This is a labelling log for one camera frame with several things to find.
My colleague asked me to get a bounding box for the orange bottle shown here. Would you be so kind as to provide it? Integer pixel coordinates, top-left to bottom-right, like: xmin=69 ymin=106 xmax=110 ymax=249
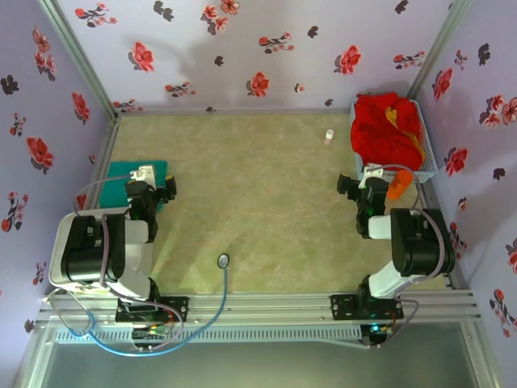
xmin=385 ymin=169 xmax=414 ymax=201

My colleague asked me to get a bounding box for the aluminium front rail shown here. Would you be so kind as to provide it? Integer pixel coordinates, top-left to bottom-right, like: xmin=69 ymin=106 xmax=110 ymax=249
xmin=34 ymin=289 xmax=484 ymax=331

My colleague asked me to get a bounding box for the green circuit board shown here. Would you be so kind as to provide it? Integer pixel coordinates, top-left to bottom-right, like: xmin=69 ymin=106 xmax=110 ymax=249
xmin=131 ymin=323 xmax=170 ymax=351

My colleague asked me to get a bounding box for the black controller box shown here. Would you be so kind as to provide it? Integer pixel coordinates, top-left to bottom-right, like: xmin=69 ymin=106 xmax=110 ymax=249
xmin=360 ymin=322 xmax=395 ymax=349

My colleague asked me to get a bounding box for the grey slotted cable duct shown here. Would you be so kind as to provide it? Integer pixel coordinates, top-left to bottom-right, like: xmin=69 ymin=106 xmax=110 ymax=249
xmin=54 ymin=326 xmax=363 ymax=344

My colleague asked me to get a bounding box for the yellow t-shirt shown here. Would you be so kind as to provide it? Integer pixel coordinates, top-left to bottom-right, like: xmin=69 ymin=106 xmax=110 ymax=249
xmin=384 ymin=105 xmax=426 ymax=159

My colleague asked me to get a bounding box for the folded teal t-shirt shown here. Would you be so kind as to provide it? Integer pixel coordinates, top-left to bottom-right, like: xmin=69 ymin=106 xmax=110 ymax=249
xmin=99 ymin=160 xmax=169 ymax=213

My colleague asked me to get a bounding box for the aluminium corner post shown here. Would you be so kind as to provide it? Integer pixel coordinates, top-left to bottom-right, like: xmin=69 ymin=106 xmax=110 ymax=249
xmin=38 ymin=0 xmax=122 ymax=118
xmin=406 ymin=0 xmax=474 ymax=107

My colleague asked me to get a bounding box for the blue stethoscope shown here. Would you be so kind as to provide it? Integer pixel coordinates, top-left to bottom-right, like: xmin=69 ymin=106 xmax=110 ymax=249
xmin=42 ymin=252 xmax=232 ymax=359

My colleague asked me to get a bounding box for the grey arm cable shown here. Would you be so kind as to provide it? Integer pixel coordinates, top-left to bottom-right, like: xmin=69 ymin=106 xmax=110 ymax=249
xmin=72 ymin=171 xmax=185 ymax=352
xmin=363 ymin=163 xmax=450 ymax=351

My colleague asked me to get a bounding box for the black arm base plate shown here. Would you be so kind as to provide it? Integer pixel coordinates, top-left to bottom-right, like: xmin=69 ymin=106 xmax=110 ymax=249
xmin=115 ymin=296 xmax=190 ymax=324
xmin=330 ymin=293 xmax=405 ymax=323

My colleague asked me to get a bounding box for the grey right arm cable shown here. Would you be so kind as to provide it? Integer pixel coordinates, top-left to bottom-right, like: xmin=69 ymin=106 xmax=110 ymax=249
xmin=363 ymin=163 xmax=450 ymax=351

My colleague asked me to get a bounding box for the grey left arm cable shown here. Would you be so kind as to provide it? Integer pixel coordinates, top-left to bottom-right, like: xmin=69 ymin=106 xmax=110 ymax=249
xmin=72 ymin=171 xmax=185 ymax=352

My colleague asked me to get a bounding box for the blue plastic basket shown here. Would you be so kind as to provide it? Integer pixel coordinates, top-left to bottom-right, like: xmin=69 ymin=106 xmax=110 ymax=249
xmin=349 ymin=96 xmax=439 ymax=185

